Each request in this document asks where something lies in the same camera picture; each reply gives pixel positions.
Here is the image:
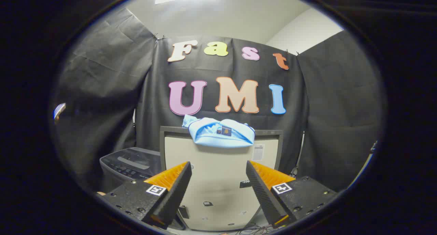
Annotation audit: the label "black backdrop cloth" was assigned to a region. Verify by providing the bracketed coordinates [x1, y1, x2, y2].
[51, 6, 384, 194]

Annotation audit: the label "light blue shirt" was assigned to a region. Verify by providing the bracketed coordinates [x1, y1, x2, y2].
[182, 114, 256, 149]

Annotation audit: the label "beige cabinet with grey top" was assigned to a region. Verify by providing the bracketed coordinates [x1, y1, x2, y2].
[160, 126, 284, 232]

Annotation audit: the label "dark grey washing machine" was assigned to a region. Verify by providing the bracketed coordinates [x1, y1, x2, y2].
[100, 147, 187, 231]

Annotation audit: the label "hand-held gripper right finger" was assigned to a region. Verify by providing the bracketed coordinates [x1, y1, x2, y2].
[245, 160, 338, 229]

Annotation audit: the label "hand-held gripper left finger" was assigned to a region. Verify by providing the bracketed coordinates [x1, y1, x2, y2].
[97, 161, 193, 230]

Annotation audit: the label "tangled floor cables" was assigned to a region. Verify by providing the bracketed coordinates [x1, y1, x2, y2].
[218, 223, 273, 235]

